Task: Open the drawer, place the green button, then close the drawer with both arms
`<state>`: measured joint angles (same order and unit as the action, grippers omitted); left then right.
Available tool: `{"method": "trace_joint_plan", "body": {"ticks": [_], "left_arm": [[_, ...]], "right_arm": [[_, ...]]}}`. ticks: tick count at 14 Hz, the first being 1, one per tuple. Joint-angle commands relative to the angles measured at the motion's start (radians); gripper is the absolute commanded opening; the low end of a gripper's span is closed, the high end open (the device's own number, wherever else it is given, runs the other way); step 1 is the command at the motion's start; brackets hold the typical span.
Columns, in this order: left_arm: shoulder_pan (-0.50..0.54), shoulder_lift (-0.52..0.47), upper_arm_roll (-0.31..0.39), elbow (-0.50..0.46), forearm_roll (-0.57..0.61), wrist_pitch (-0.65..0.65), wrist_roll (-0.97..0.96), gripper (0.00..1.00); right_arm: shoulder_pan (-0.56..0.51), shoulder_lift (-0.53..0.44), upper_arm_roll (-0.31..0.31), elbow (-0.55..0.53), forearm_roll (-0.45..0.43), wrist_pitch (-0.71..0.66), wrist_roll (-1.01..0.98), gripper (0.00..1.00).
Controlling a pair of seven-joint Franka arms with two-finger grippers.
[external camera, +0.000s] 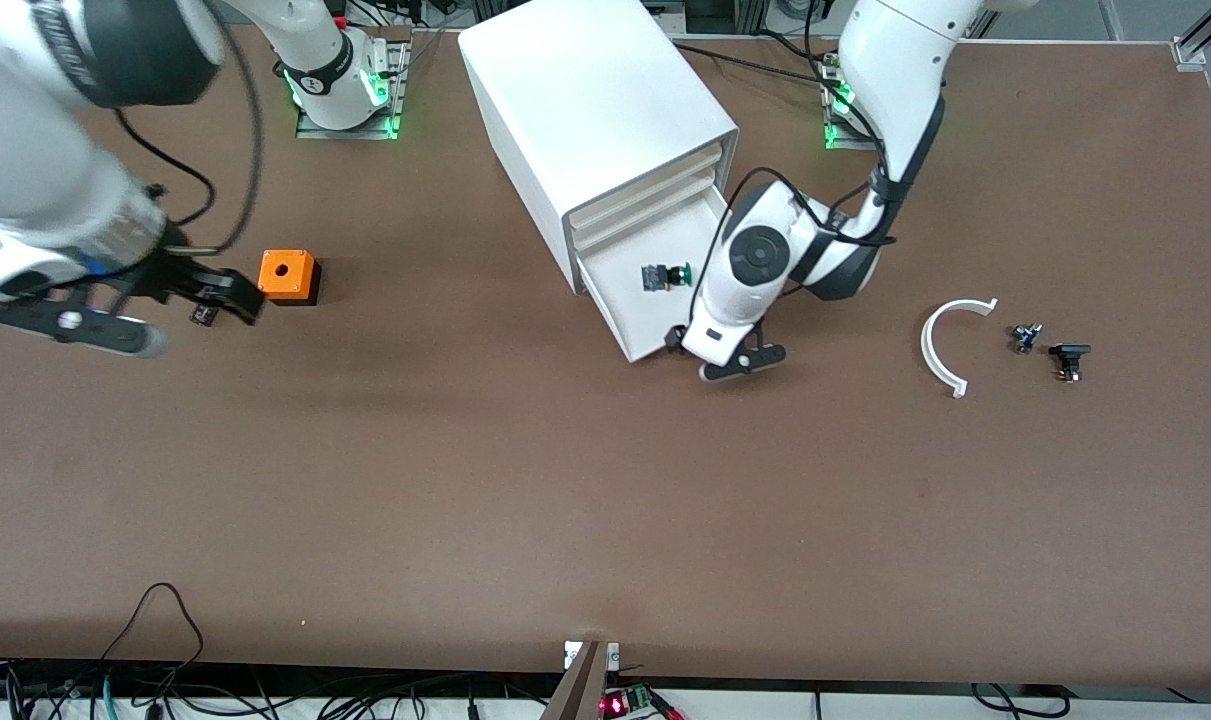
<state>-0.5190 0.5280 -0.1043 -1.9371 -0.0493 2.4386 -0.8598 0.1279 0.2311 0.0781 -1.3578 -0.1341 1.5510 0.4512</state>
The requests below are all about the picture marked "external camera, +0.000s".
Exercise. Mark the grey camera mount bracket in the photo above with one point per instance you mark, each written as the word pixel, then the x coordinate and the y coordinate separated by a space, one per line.
pixel 577 690

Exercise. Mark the orange box with hole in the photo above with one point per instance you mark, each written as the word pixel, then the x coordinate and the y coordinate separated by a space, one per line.
pixel 285 273

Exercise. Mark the aluminium frame profile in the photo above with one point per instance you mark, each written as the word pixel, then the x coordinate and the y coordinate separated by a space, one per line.
pixel 1200 40

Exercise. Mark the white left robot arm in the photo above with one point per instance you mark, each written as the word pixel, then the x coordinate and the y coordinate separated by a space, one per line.
pixel 895 60

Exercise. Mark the green push button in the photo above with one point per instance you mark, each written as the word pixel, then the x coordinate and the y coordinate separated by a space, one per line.
pixel 665 277

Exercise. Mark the circuit board with red light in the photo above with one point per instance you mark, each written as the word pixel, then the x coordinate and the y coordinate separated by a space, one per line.
pixel 630 703

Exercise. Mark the small black silver component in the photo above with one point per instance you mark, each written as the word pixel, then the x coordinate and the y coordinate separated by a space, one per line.
pixel 1025 337

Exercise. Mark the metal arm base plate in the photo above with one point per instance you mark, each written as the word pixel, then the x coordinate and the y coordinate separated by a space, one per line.
pixel 390 110
pixel 833 135

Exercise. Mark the black switch component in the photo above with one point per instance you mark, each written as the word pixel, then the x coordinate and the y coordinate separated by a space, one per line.
pixel 1069 358

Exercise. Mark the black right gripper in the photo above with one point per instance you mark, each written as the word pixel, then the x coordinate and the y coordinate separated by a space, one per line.
pixel 177 273

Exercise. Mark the small black terminal block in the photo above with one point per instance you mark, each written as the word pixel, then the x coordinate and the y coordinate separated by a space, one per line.
pixel 203 315

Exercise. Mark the white curved plastic arc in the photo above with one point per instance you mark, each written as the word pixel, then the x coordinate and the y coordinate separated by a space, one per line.
pixel 930 350

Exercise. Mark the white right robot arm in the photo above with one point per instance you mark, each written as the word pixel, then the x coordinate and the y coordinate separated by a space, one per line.
pixel 25 180

